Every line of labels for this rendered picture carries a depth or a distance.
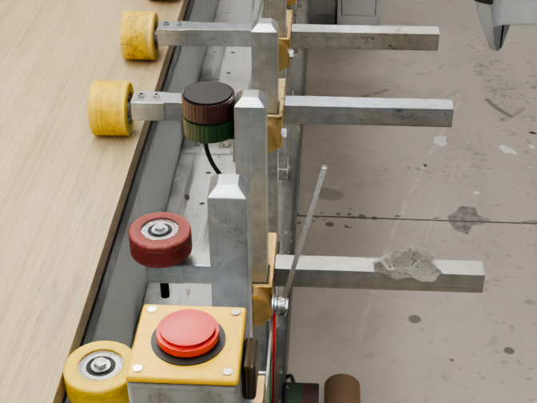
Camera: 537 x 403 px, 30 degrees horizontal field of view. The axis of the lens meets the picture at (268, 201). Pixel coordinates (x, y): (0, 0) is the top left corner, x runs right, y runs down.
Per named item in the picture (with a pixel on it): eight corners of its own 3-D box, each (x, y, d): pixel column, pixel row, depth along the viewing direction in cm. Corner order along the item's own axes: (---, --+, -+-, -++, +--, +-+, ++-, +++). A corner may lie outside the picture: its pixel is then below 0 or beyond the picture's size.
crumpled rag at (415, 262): (439, 249, 131) (440, 235, 130) (443, 282, 126) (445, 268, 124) (371, 248, 132) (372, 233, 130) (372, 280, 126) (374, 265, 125)
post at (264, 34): (278, 292, 162) (278, 15, 135) (277, 305, 159) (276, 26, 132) (256, 291, 162) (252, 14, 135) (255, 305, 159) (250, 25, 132)
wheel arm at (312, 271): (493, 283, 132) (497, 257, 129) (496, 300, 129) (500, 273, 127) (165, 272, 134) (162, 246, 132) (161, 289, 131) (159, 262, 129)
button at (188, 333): (222, 327, 66) (221, 307, 65) (216, 369, 63) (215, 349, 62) (162, 325, 66) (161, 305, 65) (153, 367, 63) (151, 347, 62)
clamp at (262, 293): (277, 261, 136) (277, 232, 133) (272, 328, 125) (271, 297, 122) (236, 261, 136) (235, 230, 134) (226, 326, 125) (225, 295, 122)
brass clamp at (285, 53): (296, 37, 172) (296, 9, 169) (292, 73, 160) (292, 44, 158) (260, 36, 172) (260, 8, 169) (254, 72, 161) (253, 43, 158)
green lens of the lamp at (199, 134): (237, 117, 117) (237, 101, 116) (233, 144, 112) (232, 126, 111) (186, 116, 117) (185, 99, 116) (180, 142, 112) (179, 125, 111)
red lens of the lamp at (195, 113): (237, 98, 115) (236, 81, 114) (232, 125, 111) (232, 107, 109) (185, 97, 116) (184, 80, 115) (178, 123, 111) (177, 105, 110)
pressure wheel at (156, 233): (198, 277, 137) (194, 208, 131) (191, 316, 131) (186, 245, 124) (140, 276, 138) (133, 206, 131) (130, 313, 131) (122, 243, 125)
